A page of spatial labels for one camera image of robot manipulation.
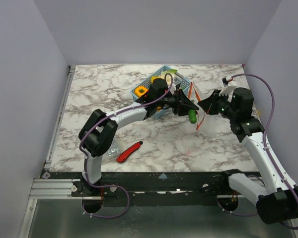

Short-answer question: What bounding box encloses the yellow bell pepper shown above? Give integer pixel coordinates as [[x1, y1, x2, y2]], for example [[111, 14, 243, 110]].
[[134, 86, 148, 98]]

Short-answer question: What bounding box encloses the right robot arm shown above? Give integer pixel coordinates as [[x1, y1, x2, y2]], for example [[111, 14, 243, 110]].
[[198, 87, 298, 224]]

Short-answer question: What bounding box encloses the red utility knife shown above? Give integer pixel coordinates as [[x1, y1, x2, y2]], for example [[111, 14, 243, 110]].
[[116, 141, 143, 163]]

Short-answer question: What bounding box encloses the clear zip top bag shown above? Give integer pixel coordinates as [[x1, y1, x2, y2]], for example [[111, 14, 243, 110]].
[[188, 81, 214, 131]]

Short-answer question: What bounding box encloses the green cucumber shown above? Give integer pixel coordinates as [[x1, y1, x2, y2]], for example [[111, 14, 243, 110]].
[[188, 109, 197, 124]]

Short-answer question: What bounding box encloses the clear plastic screw box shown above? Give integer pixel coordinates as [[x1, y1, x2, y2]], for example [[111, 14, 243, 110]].
[[105, 146, 120, 157]]

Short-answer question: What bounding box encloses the aluminium frame rail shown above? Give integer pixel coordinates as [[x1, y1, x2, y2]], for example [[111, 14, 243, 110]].
[[28, 65, 76, 199]]

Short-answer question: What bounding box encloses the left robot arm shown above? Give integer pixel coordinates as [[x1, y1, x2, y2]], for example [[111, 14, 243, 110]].
[[78, 78, 199, 196]]

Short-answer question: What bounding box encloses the blue plastic basket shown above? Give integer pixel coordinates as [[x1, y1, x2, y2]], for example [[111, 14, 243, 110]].
[[130, 64, 191, 119]]

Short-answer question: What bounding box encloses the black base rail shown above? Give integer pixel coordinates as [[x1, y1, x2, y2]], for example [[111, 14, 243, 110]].
[[41, 171, 244, 210]]

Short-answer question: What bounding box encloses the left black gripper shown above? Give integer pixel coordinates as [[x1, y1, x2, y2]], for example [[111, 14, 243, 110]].
[[156, 89, 199, 117]]

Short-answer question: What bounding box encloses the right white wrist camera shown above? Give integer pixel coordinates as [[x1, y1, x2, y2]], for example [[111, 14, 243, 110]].
[[219, 76, 237, 96]]

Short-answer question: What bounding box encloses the white cauliflower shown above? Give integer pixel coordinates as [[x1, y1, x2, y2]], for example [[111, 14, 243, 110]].
[[162, 69, 177, 84]]

